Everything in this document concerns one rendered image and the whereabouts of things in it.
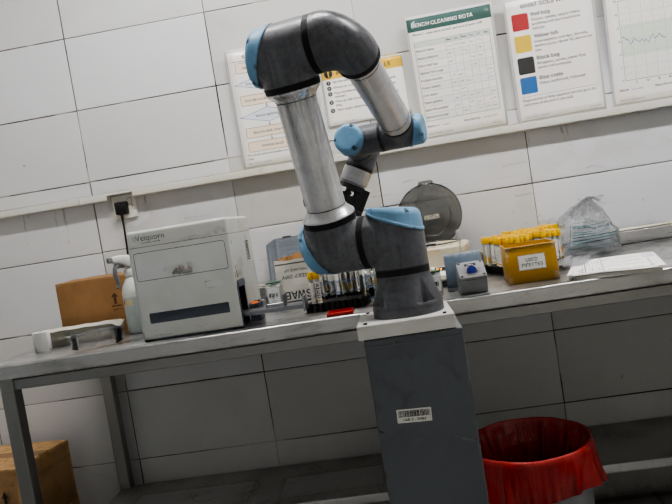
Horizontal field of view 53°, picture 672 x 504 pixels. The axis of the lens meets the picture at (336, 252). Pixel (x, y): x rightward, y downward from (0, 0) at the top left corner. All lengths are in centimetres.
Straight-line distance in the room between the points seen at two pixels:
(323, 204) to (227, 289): 50
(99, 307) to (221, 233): 65
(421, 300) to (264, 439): 131
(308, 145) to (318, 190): 10
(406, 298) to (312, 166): 33
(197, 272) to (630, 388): 156
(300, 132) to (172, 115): 120
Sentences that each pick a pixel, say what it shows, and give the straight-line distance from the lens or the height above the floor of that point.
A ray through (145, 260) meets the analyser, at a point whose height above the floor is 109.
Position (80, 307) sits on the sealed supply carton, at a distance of 234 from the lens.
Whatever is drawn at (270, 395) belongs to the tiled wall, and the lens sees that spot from 252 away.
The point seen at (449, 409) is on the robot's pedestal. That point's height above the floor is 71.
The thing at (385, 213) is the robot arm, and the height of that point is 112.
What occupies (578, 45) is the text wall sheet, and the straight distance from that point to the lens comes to 252.
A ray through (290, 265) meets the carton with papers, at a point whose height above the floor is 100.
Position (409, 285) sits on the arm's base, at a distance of 139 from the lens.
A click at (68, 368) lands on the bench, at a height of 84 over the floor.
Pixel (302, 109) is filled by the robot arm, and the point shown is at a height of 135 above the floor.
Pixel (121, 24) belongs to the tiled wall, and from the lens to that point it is 265.
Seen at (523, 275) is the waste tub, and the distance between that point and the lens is 184.
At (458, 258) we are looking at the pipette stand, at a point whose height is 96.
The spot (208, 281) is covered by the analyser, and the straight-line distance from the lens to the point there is 182.
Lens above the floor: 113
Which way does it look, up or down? 3 degrees down
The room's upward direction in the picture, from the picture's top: 9 degrees counter-clockwise
